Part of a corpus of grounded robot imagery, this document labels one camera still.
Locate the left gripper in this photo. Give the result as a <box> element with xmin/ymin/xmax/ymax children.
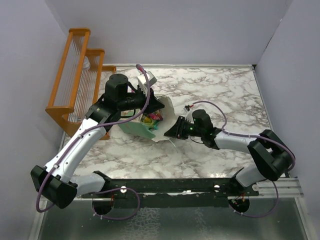
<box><xmin>118</xmin><ymin>84</ymin><xmax>165</xmax><ymax>117</ymax></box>

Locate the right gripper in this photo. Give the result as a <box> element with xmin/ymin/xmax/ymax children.
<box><xmin>165</xmin><ymin>116</ymin><xmax>204</xmax><ymax>140</ymax></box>

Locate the yellow green snack packet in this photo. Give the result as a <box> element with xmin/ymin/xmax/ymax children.
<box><xmin>140</xmin><ymin>114</ymin><xmax>157</xmax><ymax>129</ymax></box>

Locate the green paper bag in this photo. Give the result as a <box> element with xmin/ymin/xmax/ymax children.
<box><xmin>118</xmin><ymin>95</ymin><xmax>178</xmax><ymax>143</ymax></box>

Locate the purple snack packet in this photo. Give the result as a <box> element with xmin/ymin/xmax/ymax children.
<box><xmin>148</xmin><ymin>112</ymin><xmax>163</xmax><ymax>121</ymax></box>

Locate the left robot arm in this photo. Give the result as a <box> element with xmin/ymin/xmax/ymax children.
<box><xmin>30</xmin><ymin>71</ymin><xmax>165</xmax><ymax>213</ymax></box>

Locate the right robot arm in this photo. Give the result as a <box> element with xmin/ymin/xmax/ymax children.
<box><xmin>164</xmin><ymin>109</ymin><xmax>294</xmax><ymax>196</ymax></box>

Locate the orange wooden rack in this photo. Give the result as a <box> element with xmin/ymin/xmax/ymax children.
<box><xmin>45</xmin><ymin>28</ymin><xmax>117</xmax><ymax>137</ymax></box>

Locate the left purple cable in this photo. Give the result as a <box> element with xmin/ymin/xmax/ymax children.
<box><xmin>36</xmin><ymin>63</ymin><xmax>153</xmax><ymax>222</ymax></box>

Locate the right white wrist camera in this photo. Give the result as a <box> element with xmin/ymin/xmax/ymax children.
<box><xmin>183</xmin><ymin>104</ymin><xmax>194</xmax><ymax>122</ymax></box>

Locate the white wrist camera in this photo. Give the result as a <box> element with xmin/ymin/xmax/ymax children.
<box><xmin>183</xmin><ymin>104</ymin><xmax>194</xmax><ymax>122</ymax></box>
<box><xmin>136</xmin><ymin>70</ymin><xmax>158</xmax><ymax>92</ymax></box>

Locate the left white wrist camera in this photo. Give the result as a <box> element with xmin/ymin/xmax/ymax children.
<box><xmin>136</xmin><ymin>70</ymin><xmax>158</xmax><ymax>92</ymax></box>

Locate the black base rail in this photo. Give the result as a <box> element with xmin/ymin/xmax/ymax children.
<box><xmin>82</xmin><ymin>177</ymin><xmax>259</xmax><ymax>209</ymax></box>

